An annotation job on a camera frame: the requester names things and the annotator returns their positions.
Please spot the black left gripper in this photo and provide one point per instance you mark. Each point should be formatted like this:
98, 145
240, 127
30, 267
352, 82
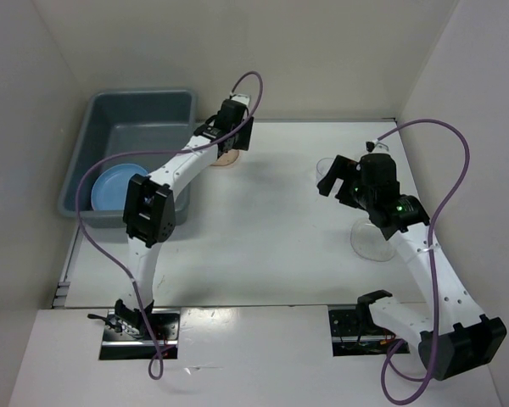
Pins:
243, 142

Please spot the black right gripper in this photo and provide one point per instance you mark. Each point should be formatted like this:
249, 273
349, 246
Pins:
343, 168

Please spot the clear plastic cup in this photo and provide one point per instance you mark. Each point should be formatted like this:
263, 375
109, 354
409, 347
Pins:
322, 168

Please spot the beige speckled dish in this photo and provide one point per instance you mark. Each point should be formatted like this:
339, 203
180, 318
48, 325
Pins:
227, 158

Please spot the blue plastic plate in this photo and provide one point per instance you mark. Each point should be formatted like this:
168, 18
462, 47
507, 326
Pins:
109, 190

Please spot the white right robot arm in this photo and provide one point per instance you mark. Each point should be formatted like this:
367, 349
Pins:
458, 336

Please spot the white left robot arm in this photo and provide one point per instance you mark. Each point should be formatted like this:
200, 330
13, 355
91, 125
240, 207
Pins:
150, 208

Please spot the grey plastic bin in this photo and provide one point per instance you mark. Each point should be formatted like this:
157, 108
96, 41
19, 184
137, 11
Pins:
123, 121

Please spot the clear oval glass dish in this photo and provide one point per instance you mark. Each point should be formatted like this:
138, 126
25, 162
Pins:
368, 242

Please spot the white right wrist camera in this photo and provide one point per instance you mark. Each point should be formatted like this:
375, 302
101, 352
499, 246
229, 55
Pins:
376, 146

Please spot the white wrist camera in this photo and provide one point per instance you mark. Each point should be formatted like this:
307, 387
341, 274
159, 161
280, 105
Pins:
244, 99
376, 146

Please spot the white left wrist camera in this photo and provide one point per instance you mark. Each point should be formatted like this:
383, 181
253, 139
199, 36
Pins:
244, 99

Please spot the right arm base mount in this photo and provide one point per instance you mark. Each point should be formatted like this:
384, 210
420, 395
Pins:
350, 338

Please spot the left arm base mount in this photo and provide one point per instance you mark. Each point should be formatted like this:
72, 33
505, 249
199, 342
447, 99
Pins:
121, 341

